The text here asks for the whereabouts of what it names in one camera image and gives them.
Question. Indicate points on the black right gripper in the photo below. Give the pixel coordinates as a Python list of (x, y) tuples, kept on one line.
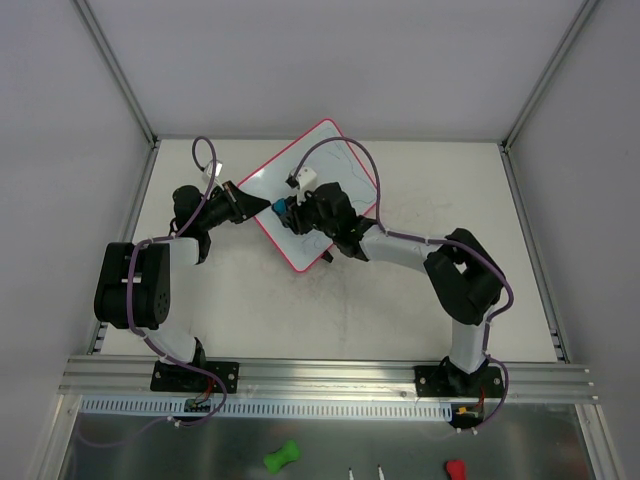
[(296, 216)]

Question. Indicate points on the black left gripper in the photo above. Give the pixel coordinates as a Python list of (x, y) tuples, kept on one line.
[(233, 201)]

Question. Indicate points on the blue whiteboard eraser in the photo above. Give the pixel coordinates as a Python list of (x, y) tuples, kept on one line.
[(279, 207)]

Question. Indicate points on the pink framed whiteboard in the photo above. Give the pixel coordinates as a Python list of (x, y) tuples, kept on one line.
[(333, 162)]

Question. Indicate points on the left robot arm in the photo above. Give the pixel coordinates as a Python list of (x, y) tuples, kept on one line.
[(134, 286)]

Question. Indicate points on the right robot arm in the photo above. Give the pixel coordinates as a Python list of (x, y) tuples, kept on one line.
[(466, 281)]

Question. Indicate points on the black whiteboard clip front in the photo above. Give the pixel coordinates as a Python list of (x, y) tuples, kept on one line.
[(328, 256)]

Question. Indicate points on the green bone-shaped eraser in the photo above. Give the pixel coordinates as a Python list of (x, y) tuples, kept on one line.
[(288, 453)]

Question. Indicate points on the red bone-shaped eraser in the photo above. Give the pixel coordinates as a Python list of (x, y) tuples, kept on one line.
[(456, 469)]

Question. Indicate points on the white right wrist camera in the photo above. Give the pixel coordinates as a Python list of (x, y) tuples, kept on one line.
[(302, 182)]

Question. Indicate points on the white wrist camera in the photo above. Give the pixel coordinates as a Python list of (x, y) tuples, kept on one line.
[(212, 171), (302, 182)]

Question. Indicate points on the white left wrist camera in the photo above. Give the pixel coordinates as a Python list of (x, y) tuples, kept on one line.
[(212, 171)]

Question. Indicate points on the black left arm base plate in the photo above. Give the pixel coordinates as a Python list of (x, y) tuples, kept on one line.
[(174, 379)]

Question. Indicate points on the left aluminium frame post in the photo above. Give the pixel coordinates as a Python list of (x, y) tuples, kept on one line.
[(107, 54)]

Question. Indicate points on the aluminium frame post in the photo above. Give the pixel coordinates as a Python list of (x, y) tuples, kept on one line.
[(559, 55), (107, 54)]

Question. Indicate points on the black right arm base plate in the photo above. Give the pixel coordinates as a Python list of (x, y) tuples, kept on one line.
[(430, 381)]

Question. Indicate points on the aluminium mounting rail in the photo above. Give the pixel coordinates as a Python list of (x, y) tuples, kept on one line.
[(558, 383)]

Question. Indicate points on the white slotted cable duct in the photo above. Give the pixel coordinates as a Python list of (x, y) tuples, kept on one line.
[(269, 408)]

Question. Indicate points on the right aluminium frame post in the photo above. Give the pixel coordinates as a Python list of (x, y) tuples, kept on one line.
[(559, 55)]

